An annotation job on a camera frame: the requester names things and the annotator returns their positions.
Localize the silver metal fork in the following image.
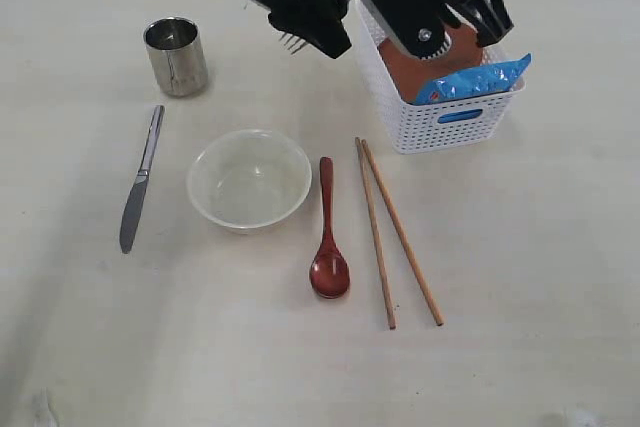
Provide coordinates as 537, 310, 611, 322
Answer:
278, 32, 308, 55

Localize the shiny steel cup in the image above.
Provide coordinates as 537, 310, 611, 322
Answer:
143, 17, 209, 98

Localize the white plastic woven basket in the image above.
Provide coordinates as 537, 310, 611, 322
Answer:
353, 0, 526, 154

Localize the white ceramic bowl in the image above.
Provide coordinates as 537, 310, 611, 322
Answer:
186, 129, 313, 234

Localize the silver table knife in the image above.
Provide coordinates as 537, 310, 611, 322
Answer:
119, 105, 165, 254

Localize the wooden chopstick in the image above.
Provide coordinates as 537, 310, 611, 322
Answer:
355, 137, 396, 330
360, 139, 444, 326

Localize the blue snack packet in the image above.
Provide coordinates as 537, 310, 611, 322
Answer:
412, 53, 532, 106

